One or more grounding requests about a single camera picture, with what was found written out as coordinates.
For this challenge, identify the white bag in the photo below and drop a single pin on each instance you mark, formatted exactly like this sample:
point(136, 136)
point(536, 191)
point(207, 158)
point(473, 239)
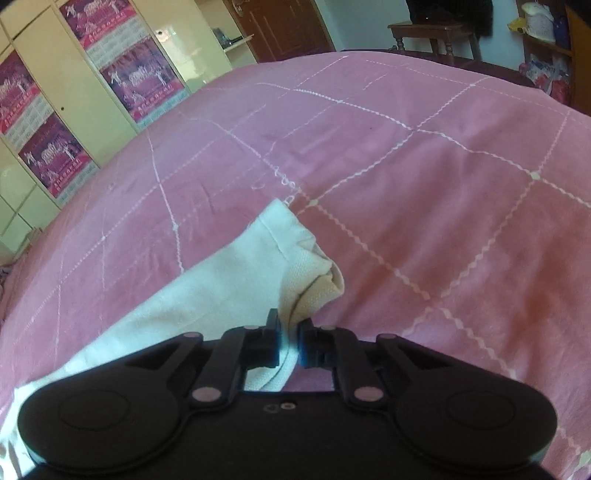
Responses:
point(540, 21)

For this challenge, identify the cream corner shelves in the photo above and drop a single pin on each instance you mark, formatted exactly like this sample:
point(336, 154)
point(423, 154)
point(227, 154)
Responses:
point(231, 44)

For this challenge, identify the white pants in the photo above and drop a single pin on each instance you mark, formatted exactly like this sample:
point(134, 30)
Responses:
point(184, 295)

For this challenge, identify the colourful plastic bags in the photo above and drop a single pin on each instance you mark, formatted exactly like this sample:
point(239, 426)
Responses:
point(547, 78)

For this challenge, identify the cream wardrobe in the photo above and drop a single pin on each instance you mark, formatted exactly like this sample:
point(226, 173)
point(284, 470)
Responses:
point(78, 92)

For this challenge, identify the brown wooden door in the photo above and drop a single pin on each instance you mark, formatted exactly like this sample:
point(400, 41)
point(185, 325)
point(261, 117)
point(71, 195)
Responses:
point(281, 27)

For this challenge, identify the pink checked bed sheet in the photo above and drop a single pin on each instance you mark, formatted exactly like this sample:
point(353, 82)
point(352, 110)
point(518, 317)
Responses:
point(415, 184)

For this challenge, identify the dark hanging clothes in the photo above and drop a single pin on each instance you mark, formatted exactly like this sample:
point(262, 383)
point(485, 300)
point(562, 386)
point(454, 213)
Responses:
point(452, 11)

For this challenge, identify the purple wall poster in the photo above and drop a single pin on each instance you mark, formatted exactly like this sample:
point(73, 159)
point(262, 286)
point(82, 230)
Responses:
point(55, 157)
point(99, 21)
point(21, 97)
point(143, 81)

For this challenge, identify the brown wooden table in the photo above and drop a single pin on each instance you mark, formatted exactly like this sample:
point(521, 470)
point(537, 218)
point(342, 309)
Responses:
point(431, 32)

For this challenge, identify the wooden shelf unit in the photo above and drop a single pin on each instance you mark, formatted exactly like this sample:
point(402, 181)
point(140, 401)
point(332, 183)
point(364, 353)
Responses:
point(577, 55)

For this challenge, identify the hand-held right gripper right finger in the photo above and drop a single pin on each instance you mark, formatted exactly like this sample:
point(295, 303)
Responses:
point(305, 346)

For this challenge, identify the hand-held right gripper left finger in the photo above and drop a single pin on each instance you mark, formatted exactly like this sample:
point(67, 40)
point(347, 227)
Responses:
point(274, 344)

